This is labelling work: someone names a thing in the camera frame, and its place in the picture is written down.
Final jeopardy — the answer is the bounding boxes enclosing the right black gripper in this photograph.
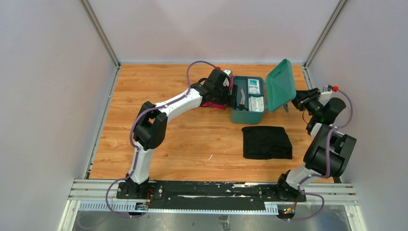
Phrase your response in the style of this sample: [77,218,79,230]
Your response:
[286,87,323,118]

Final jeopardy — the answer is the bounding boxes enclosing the white paper sachet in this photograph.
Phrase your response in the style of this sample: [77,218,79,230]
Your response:
[249,96,265,113]

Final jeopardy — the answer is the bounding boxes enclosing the black cloth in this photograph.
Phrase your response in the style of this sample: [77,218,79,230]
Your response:
[242,126,293,160]

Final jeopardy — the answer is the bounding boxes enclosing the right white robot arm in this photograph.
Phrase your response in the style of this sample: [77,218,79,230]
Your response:
[275,88,357,201]

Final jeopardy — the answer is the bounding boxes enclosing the teal divided tray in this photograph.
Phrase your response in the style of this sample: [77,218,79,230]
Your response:
[233,76,267,113]

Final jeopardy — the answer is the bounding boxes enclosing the teal medicine box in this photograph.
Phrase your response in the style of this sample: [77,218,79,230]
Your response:
[230,59,296,125]

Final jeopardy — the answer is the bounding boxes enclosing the white teal dressing packet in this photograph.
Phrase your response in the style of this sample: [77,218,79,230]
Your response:
[248,78,261,94]

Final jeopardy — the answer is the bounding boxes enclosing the pink folded cloth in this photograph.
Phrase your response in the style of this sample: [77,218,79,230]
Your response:
[200,77,232,110]

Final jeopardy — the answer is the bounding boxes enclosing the black handled scissors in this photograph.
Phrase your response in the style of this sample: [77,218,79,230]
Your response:
[235,89,248,111]

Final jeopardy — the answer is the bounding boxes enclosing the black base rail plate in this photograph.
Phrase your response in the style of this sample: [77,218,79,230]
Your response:
[116,180,306,211]

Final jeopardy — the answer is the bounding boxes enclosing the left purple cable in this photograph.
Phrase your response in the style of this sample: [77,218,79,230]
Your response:
[105,60,221,219]

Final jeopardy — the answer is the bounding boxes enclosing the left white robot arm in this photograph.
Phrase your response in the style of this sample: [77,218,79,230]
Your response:
[125,67,237,199]

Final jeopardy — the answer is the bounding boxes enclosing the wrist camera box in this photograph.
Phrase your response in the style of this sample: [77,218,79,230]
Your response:
[223,69,232,87]
[319,85,333,103]

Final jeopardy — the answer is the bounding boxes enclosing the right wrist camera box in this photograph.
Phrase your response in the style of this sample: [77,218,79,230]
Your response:
[319,85,333,103]

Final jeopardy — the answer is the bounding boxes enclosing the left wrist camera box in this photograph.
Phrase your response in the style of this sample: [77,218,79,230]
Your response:
[223,69,232,87]

